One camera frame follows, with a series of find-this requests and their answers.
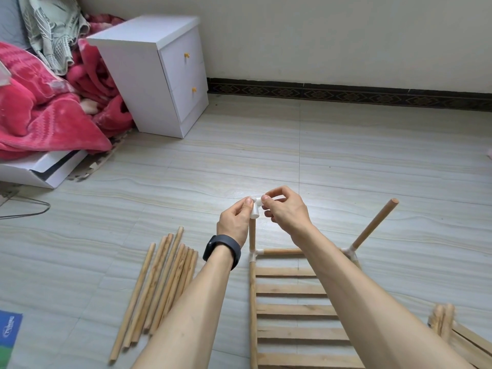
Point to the person's left forearm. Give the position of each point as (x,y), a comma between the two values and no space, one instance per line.
(192,311)

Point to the single white connector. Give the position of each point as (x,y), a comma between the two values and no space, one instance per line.
(351,255)
(256,206)
(254,256)

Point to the flat white box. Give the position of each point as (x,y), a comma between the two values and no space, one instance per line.
(38,169)

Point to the person's right forearm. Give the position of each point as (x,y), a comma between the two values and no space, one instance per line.
(361,303)

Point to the pale green cloth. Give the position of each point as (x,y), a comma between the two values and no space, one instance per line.
(50,27)

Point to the white box cabinet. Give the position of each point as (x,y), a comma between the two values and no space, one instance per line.
(154,73)

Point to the single wooden stick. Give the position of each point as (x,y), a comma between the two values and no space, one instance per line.
(281,252)
(252,234)
(374,223)

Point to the pile of wooden dowels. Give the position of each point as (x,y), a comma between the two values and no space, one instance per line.
(158,284)

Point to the black smartwatch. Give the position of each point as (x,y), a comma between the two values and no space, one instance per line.
(221,248)

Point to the grey blue cloth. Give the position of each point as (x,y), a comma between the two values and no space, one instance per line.
(8,19)

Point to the person's right hand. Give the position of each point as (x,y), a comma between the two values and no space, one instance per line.
(288,211)

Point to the red fleece blanket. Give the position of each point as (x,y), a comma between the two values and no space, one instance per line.
(46,111)

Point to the slatted wooden shelf panel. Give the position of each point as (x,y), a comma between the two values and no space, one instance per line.
(296,311)
(461,338)

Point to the person's left hand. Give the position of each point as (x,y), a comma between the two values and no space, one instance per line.
(234,223)

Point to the green cardboard box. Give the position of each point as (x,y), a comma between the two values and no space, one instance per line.
(8,334)

